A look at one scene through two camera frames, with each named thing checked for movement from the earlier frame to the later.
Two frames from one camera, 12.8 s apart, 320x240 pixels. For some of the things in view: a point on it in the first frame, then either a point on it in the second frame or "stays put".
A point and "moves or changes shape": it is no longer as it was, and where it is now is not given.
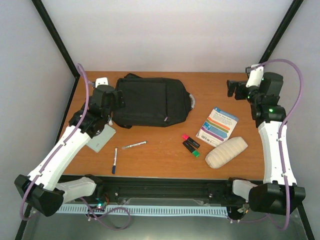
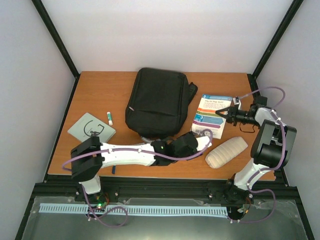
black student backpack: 152,102 moves or changes shape
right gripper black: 231,89 -> 231,115
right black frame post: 281,29 stays put
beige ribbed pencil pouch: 225,151 stays put
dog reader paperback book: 217,127 moves or changes shape
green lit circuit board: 101,204 stays put
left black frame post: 58,42 stays put
